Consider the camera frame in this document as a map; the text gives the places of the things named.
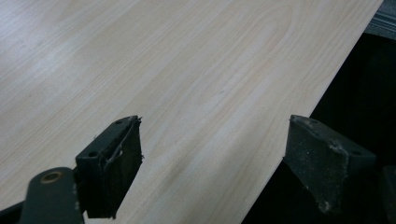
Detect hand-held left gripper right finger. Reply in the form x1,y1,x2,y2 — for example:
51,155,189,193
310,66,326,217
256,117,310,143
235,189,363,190
282,114,377,217

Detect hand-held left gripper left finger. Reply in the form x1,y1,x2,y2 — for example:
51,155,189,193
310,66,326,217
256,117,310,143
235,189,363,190
75,115,144,219

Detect grey metal rail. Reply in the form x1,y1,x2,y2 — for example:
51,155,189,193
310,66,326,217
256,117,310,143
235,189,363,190
363,0,396,41

